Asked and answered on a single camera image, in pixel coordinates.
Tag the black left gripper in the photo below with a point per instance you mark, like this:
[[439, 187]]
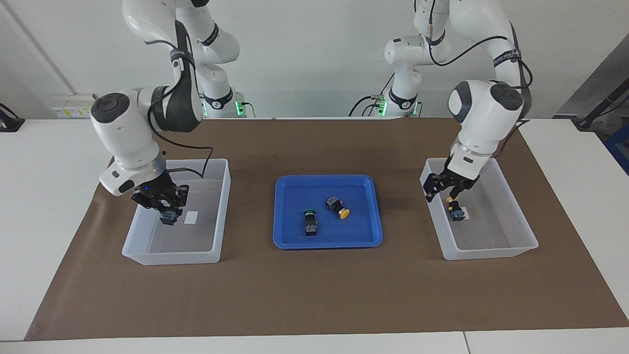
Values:
[[459, 177]]

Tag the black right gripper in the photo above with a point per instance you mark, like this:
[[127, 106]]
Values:
[[159, 189]]

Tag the green push button switch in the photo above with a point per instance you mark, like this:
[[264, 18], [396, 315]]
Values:
[[310, 226], [170, 218]]

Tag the yellow push button switch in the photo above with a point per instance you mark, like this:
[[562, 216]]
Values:
[[458, 213], [335, 202]]

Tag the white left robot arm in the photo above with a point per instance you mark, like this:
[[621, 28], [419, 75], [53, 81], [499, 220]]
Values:
[[484, 123]]

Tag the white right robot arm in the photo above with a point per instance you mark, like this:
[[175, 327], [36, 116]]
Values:
[[123, 132]]

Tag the translucent plastic box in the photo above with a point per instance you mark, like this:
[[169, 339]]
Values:
[[167, 248], [491, 246]]

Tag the blue plastic tray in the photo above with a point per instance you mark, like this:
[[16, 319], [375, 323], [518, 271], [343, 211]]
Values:
[[327, 233]]

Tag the brown paper table mat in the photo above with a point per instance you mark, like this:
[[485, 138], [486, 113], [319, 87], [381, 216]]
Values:
[[324, 295]]

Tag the black stand pole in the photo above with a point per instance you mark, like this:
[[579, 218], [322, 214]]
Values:
[[597, 112]]

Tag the black desk device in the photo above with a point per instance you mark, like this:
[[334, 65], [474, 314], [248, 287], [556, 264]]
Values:
[[10, 124]]

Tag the blue crate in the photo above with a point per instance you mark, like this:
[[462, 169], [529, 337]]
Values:
[[620, 147]]

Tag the white wall socket strip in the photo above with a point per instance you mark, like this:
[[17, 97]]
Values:
[[73, 107]]

